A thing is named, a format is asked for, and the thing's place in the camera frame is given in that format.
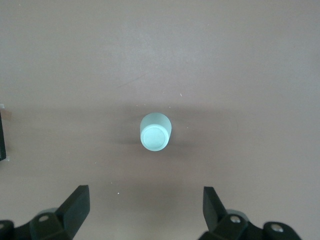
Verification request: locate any black wire cup rack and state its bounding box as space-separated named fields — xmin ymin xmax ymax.
xmin=0 ymin=104 xmax=12 ymax=162

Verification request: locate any pale green cup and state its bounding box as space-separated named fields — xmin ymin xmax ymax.
xmin=139 ymin=112 xmax=173 ymax=153

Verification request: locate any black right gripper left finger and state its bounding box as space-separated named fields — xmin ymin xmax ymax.
xmin=0 ymin=184 xmax=90 ymax=240

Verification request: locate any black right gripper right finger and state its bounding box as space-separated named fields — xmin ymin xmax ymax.
xmin=199 ymin=186 xmax=300 ymax=240

